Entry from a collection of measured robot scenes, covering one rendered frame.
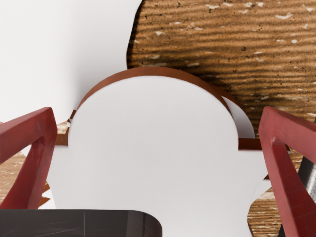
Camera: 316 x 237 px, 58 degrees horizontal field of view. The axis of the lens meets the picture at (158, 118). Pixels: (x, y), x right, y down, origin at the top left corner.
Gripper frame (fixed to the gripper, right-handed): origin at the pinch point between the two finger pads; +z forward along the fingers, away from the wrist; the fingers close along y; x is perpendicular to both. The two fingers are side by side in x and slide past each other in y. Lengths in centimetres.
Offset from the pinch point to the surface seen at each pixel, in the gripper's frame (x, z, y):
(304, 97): 2.0, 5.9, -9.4
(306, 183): 12.8, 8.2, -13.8
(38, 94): 0.8, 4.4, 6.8
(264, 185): 4.6, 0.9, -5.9
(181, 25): -2.6, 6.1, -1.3
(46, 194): 9.2, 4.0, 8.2
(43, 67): -0.8, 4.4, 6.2
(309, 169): 11.1, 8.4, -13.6
